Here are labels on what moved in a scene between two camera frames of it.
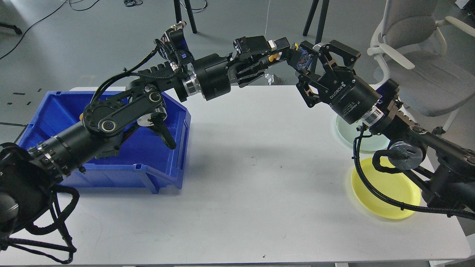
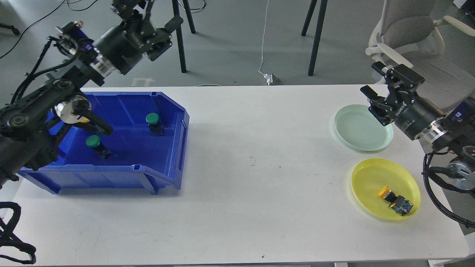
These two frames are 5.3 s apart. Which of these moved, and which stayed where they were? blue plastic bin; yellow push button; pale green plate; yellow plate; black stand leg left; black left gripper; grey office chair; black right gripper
Moved: yellow push button; black left gripper; black right gripper
Stayed: black stand leg left; blue plastic bin; grey office chair; pale green plate; yellow plate
